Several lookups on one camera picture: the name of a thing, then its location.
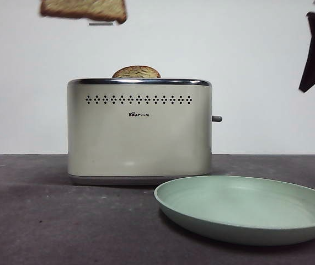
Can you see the pale green round plate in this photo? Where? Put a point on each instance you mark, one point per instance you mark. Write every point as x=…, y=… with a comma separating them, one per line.
x=245, y=220

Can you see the large toasted bread slice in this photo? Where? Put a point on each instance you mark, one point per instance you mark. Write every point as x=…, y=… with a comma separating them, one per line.
x=85, y=9

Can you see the grey toaster lever knob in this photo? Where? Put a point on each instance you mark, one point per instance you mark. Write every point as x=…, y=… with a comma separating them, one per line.
x=217, y=118

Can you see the small toasted bread slice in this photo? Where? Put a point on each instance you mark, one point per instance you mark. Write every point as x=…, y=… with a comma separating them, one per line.
x=136, y=72

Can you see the cream toaster with chrome top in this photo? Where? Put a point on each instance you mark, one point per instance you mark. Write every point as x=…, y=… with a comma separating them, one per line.
x=138, y=143

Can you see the white wall power socket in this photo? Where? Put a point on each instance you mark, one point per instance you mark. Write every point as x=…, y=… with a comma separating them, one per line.
x=101, y=24

